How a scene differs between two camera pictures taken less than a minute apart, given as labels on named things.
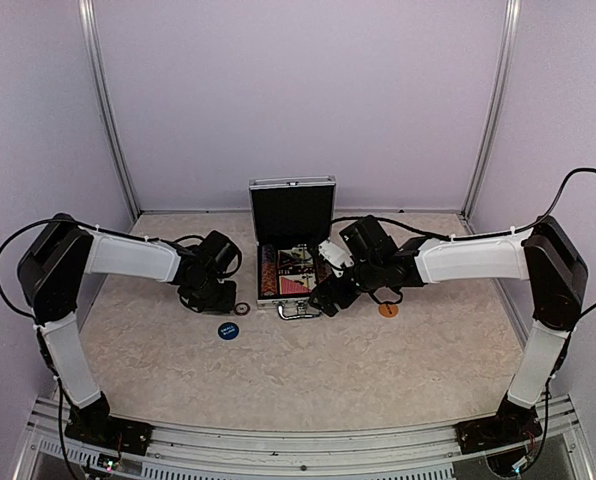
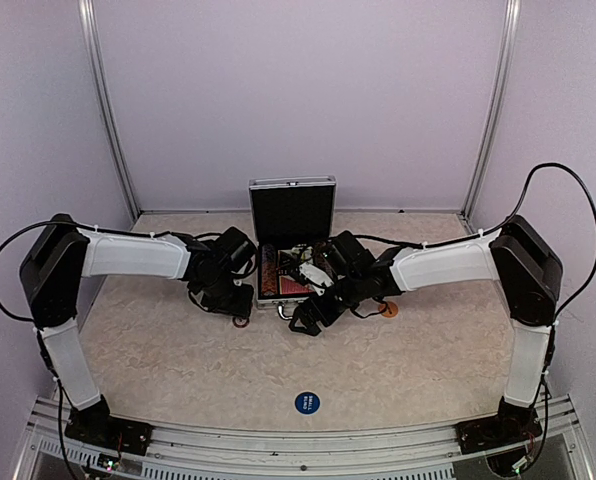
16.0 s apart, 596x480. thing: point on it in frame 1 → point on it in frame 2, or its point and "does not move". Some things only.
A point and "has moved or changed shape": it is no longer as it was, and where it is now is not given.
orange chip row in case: [269, 277] does not move
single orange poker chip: [242, 309] has moved or changed shape
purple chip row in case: [268, 254] does not move
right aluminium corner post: [477, 180] does not move
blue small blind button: [228, 331] → [307, 402]
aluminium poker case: [292, 217] does not move
